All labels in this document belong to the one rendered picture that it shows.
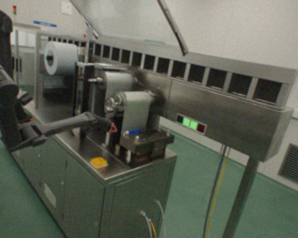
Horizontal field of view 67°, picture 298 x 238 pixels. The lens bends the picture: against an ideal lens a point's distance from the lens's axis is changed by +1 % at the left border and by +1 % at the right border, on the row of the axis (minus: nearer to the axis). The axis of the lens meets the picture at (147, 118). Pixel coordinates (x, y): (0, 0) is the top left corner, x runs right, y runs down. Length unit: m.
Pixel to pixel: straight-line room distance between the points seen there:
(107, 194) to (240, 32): 3.31
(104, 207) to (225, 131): 0.86
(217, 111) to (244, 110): 0.17
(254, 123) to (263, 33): 2.65
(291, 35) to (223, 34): 1.00
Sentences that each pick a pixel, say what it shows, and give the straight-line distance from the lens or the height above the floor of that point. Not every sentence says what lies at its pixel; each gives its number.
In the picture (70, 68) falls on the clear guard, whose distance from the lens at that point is 2.44.
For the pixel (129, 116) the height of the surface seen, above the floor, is 1.15.
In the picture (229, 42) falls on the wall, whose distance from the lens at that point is 4.10.
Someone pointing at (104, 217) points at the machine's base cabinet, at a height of 0.62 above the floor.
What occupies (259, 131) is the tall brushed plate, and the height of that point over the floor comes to 1.30.
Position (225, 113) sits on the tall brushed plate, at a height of 1.33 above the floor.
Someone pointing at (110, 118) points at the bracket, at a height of 1.12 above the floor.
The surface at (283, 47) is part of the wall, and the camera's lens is 3.79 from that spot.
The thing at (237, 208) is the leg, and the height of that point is 0.69.
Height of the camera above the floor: 1.65
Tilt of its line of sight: 18 degrees down
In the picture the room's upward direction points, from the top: 10 degrees clockwise
